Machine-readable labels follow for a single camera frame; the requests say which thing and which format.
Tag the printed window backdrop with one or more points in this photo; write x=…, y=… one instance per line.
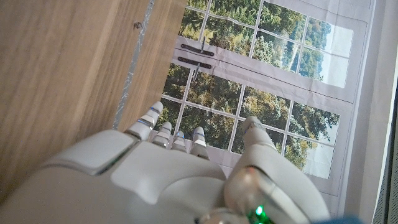
x=264, y=71

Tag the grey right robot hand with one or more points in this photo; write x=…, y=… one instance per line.
x=149, y=174

